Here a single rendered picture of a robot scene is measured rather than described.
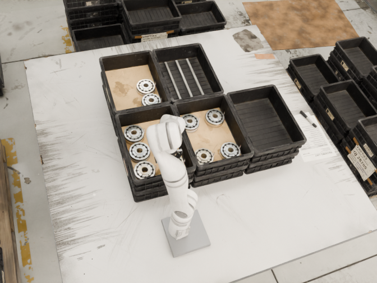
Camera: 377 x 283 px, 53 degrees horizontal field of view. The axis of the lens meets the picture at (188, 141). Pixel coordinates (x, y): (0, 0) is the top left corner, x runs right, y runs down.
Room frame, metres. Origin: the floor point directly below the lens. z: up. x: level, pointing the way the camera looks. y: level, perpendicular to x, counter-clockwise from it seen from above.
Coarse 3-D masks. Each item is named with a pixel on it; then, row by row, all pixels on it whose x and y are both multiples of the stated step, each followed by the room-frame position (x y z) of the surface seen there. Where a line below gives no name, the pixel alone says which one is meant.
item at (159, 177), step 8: (168, 104) 1.22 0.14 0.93; (128, 112) 1.13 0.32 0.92; (136, 112) 1.14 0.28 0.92; (120, 128) 1.03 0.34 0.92; (120, 136) 0.99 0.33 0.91; (184, 136) 1.05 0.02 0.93; (128, 160) 0.86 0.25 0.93; (192, 160) 0.92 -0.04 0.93; (192, 168) 0.88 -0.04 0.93; (152, 176) 0.80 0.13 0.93; (160, 176) 0.81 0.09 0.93; (136, 184) 0.75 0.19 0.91
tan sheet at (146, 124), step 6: (156, 120) 1.18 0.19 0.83; (126, 126) 1.10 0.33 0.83; (144, 126) 1.13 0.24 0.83; (144, 138) 1.06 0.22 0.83; (126, 144) 1.00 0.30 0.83; (150, 150) 0.99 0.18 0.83; (150, 156) 0.96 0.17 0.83; (132, 162) 0.90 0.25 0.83; (150, 162) 0.92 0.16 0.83; (156, 168) 0.90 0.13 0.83; (156, 174) 0.87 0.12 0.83
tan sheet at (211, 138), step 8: (200, 112) 1.30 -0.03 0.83; (200, 120) 1.24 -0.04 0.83; (224, 120) 1.28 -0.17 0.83; (200, 128) 1.19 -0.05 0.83; (208, 128) 1.20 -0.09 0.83; (216, 128) 1.21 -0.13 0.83; (224, 128) 1.22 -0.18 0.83; (192, 136) 1.13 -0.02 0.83; (200, 136) 1.14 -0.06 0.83; (208, 136) 1.15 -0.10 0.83; (216, 136) 1.16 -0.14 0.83; (224, 136) 1.17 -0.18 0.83; (232, 136) 1.18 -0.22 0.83; (192, 144) 1.08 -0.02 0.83; (200, 144) 1.09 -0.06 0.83; (208, 144) 1.10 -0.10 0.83; (216, 144) 1.11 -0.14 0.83; (216, 152) 1.06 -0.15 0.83; (216, 160) 1.01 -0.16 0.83
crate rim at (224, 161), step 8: (208, 96) 1.33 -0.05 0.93; (216, 96) 1.34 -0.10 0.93; (224, 96) 1.36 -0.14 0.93; (176, 104) 1.24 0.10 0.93; (176, 112) 1.18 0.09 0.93; (232, 112) 1.26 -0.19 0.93; (240, 128) 1.17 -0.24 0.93; (248, 144) 1.08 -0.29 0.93; (192, 152) 0.97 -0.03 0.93; (224, 160) 0.96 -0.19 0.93; (232, 160) 0.97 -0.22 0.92; (200, 168) 0.90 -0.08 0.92
